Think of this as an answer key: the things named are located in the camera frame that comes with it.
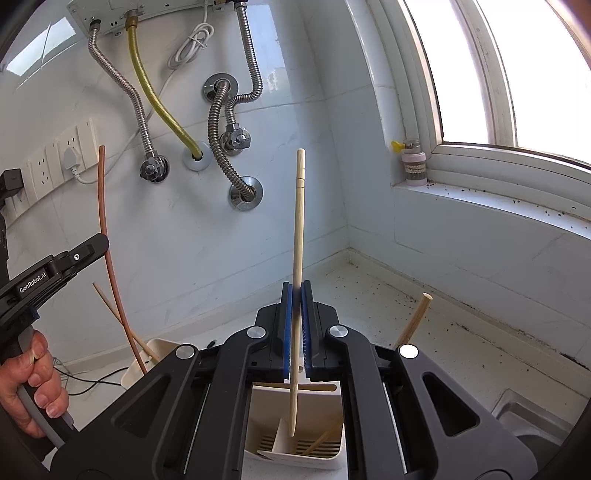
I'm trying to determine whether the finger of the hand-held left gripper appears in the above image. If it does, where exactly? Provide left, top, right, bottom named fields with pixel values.
left=47, top=233, right=110, bottom=283

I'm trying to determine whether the light brown wooden chopstick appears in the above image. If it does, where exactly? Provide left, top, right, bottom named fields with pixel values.
left=92, top=282, right=161, bottom=361
left=97, top=145, right=149, bottom=376

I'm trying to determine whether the white window frame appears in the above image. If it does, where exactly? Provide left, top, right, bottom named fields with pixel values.
left=365, top=0, right=591, bottom=229

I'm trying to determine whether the white pipe wall flange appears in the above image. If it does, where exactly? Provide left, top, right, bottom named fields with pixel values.
left=183, top=141, right=212, bottom=171

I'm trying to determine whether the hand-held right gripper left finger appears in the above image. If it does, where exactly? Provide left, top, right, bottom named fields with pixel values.
left=51, top=281, right=294, bottom=480

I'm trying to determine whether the long steel corrugated hose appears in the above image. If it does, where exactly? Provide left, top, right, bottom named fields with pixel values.
left=87, top=18, right=158, bottom=162

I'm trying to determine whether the pale grooved wooden chopstick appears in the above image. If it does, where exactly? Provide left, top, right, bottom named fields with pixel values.
left=287, top=148, right=307, bottom=438

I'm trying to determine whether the stainless steel sink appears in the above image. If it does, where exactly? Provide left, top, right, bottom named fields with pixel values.
left=492, top=389, right=580, bottom=446

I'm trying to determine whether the yellow gas hose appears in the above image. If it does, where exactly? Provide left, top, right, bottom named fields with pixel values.
left=124, top=9, right=206, bottom=160

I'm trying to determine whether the small filter jar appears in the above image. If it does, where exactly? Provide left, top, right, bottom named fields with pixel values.
left=392, top=137, right=430, bottom=186

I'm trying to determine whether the white water heater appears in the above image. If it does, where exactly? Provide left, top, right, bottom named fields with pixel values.
left=68, top=0, right=252, bottom=37

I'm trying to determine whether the white power cable with plug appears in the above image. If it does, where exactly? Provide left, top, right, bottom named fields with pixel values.
left=58, top=4, right=216, bottom=185

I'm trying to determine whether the chrome angle valve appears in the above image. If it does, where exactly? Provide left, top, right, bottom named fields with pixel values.
left=140, top=154, right=171, bottom=183
left=219, top=128, right=252, bottom=152

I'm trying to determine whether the bent steel corrugated hose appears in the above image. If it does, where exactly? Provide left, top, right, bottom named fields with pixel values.
left=225, top=2, right=264, bottom=132

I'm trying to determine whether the black power adapter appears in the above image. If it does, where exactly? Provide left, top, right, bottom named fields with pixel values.
left=0, top=168, right=24, bottom=195

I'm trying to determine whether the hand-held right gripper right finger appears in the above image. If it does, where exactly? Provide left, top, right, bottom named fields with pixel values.
left=301, top=281, right=539, bottom=480

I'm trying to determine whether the short steel hose with flanges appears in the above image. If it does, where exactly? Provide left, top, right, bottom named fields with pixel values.
left=203, top=74, right=264, bottom=212

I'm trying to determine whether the person's left hand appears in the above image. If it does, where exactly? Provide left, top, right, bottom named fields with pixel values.
left=0, top=330, right=71, bottom=439

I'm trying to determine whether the row of white wall sockets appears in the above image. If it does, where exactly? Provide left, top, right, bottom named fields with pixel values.
left=9, top=117, right=100, bottom=217

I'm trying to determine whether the cream plastic utensil holder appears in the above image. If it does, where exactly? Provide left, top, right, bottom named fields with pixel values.
left=121, top=338, right=347, bottom=472

